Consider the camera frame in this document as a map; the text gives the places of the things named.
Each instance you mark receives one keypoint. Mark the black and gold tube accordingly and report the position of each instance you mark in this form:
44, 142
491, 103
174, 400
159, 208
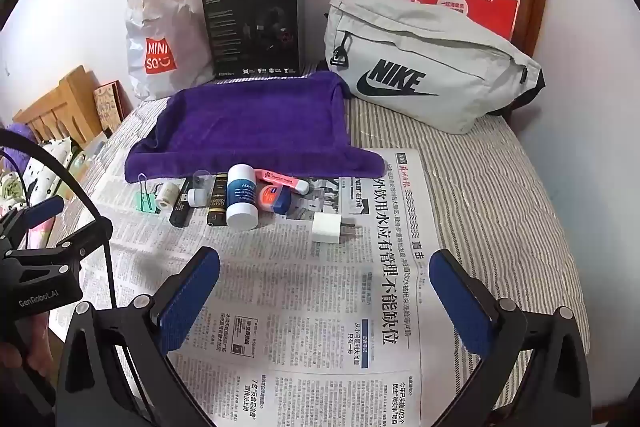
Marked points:
217, 207

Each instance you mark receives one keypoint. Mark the white dotted cloth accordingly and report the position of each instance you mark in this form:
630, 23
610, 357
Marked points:
45, 162

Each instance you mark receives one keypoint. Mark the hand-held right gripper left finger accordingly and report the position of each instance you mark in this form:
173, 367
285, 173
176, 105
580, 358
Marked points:
192, 302

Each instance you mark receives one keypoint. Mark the green binder clip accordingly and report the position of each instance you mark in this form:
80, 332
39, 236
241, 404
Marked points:
146, 202

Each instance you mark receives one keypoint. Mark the white usb night light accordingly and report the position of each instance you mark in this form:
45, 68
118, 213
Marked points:
196, 196

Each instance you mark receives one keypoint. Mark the black headset box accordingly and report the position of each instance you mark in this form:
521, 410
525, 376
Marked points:
230, 32

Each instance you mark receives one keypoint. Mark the white plastic shopping bag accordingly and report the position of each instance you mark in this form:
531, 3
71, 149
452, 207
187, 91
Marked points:
150, 22

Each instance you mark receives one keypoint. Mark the pink highlighter pen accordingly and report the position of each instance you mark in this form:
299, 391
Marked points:
280, 179

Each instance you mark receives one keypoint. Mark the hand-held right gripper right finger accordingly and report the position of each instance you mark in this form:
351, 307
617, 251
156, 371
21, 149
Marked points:
460, 302

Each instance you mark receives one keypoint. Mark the grey waist bag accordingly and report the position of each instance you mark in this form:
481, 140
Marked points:
450, 47

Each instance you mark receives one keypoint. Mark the pink round eraser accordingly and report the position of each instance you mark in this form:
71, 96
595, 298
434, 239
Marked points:
272, 197

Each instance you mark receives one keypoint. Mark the white bottle blue label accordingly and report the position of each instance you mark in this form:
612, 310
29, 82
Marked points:
242, 202

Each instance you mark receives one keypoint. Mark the clear plastic cap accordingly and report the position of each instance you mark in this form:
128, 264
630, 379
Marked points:
201, 179

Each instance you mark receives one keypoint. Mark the purple towel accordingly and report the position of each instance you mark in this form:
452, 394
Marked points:
250, 122

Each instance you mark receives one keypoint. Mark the white tape roll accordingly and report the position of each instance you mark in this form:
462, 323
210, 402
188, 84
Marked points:
165, 197

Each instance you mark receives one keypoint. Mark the striped bed sheet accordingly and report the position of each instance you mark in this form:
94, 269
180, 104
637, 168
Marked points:
500, 207

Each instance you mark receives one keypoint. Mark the newspaper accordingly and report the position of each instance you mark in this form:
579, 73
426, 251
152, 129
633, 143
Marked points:
300, 332

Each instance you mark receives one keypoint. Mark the brown patterned notebook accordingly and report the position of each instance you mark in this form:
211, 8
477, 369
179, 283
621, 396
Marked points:
107, 107

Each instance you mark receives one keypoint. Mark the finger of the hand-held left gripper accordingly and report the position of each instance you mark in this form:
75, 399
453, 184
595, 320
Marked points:
75, 242
37, 212

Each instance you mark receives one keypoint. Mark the white charger plug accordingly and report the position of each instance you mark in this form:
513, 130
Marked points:
325, 229

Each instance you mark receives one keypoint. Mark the black rectangular battery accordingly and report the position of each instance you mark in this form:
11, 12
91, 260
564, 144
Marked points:
180, 212

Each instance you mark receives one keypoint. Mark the person's left hand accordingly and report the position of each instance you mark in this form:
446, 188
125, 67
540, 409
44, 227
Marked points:
40, 347

